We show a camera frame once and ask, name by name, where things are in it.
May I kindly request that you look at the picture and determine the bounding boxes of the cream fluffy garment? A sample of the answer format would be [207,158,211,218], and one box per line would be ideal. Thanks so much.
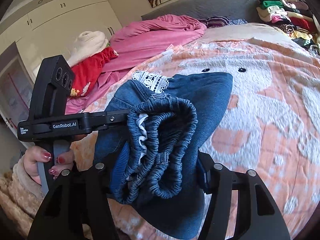
[67,31,108,67]

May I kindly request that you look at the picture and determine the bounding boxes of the blue denim lace pants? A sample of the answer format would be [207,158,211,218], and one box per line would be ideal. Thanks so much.
[94,72,233,239]

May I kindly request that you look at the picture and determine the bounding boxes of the left hand red nails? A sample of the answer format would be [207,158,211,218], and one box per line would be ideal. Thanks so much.
[23,146,75,185]

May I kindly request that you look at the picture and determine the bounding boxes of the red floral garment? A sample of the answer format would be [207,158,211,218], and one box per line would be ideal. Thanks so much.
[70,47,119,97]

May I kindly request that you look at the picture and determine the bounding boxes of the white wardrobe cabinets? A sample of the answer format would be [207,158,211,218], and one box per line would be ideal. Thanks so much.
[1,0,121,134]

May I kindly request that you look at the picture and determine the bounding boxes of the dark grey headboard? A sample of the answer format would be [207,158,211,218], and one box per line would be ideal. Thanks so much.
[141,0,263,23]

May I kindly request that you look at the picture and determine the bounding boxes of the pink bedsheet bundle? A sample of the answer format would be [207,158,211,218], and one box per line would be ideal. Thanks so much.
[66,14,207,114]

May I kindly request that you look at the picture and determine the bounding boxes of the fluffy beige left sleeve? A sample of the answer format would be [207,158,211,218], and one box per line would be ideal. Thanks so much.
[1,158,43,238]

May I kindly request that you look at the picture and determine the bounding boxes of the striped purple pillow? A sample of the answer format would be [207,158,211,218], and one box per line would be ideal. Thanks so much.
[198,16,247,29]

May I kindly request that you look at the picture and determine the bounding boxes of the pile of folded clothes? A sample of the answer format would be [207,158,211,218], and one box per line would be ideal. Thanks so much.
[256,0,319,58]

